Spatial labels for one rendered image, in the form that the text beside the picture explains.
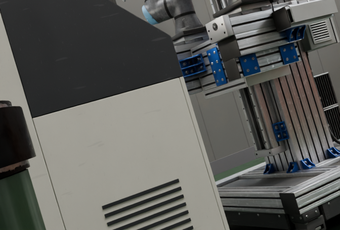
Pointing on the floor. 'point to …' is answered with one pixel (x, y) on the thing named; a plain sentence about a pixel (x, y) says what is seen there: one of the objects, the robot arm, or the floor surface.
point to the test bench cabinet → (131, 163)
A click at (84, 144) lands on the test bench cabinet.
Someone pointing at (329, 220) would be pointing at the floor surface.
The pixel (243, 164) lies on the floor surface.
